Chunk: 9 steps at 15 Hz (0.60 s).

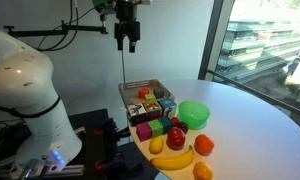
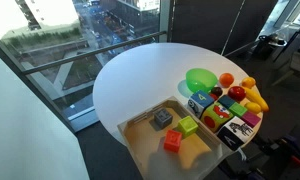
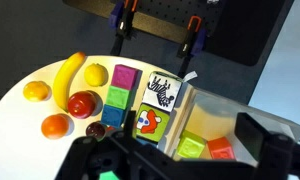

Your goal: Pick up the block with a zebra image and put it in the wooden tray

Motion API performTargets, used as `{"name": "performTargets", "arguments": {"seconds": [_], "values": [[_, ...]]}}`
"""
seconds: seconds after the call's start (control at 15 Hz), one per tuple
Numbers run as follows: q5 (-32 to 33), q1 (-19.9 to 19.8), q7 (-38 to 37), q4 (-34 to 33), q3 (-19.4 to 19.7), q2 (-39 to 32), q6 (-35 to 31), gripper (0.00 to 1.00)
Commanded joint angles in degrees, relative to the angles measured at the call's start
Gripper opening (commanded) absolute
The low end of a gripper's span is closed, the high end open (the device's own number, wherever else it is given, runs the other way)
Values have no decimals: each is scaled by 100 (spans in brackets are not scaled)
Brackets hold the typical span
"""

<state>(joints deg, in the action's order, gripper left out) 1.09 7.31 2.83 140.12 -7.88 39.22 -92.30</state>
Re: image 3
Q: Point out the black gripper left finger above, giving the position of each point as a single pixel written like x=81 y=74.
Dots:
x=90 y=153

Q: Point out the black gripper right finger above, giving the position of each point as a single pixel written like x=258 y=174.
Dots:
x=273 y=156

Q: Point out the zebra picture soft block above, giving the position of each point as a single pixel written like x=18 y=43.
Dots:
x=161 y=91

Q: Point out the blue small block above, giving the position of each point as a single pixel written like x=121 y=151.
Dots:
x=112 y=116

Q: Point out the orange-red block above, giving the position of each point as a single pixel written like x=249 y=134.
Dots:
x=220 y=148

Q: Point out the green small block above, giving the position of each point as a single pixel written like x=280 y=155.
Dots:
x=118 y=97

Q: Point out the yellow-green picture soft block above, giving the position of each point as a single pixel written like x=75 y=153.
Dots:
x=151 y=121

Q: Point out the wooden tray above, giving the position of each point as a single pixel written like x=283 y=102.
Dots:
x=216 y=116

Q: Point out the magenta small block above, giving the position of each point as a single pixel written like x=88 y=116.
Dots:
x=123 y=77

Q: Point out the lime green block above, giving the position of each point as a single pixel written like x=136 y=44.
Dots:
x=190 y=145

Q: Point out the dark purple plum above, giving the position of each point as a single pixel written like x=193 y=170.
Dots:
x=95 y=129

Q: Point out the green plastic bowl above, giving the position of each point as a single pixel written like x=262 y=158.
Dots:
x=108 y=176

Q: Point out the orange fruit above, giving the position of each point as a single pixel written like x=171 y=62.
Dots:
x=55 y=126

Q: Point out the red apple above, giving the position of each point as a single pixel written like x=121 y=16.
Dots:
x=80 y=105

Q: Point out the yellow banana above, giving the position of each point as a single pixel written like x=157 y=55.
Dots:
x=65 y=80

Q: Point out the yellow lemon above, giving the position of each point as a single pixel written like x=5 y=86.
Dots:
x=95 y=75

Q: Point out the yellow-orange round fruit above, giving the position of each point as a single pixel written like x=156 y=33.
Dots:
x=36 y=91

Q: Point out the black pegboard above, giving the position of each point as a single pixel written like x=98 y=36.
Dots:
x=236 y=30

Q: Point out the black orange bar clamp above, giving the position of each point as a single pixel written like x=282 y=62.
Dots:
x=123 y=25
x=190 y=41

